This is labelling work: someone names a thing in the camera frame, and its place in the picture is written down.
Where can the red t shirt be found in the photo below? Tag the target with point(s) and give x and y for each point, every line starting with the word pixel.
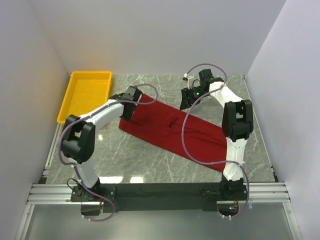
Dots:
pixel 168 128

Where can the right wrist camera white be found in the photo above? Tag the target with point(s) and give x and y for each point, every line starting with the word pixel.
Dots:
pixel 187 77

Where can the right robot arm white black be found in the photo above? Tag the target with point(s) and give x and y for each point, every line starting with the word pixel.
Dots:
pixel 237 125

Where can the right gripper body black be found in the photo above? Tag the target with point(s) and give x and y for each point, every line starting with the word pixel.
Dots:
pixel 186 99

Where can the black base beam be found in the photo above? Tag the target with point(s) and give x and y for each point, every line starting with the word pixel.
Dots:
pixel 160 196

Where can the yellow plastic tray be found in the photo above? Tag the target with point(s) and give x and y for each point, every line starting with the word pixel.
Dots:
pixel 86 91

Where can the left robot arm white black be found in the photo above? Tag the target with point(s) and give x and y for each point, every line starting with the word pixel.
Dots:
pixel 77 142

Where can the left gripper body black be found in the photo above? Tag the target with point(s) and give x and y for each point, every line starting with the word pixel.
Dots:
pixel 127 113

